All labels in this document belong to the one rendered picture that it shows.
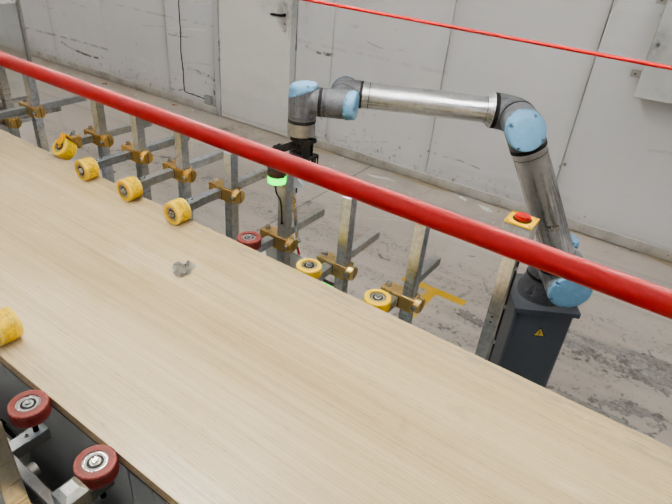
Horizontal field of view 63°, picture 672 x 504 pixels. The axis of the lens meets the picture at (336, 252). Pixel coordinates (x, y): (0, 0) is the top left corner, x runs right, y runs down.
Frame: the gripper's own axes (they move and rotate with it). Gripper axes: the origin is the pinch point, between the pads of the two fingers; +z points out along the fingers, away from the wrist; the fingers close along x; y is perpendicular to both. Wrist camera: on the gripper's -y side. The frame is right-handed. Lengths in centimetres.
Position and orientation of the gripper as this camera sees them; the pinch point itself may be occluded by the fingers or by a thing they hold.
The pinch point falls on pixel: (293, 189)
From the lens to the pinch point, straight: 190.8
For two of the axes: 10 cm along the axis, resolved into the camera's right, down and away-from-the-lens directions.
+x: 5.7, -3.9, 7.2
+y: 8.2, 3.5, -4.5
